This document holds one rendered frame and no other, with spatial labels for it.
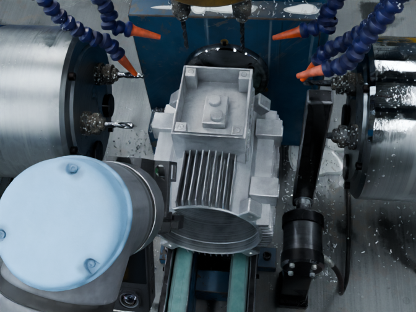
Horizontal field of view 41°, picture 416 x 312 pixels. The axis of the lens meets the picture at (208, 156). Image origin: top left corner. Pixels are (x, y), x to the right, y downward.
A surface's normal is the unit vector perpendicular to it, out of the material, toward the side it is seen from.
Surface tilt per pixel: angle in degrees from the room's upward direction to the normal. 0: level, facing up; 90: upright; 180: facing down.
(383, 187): 88
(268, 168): 0
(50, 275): 25
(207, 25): 90
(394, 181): 81
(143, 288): 57
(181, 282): 0
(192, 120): 0
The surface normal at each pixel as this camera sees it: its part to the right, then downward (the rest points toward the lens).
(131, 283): -0.15, 0.42
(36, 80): -0.10, -0.20
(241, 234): -0.68, -0.46
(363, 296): -0.07, -0.54
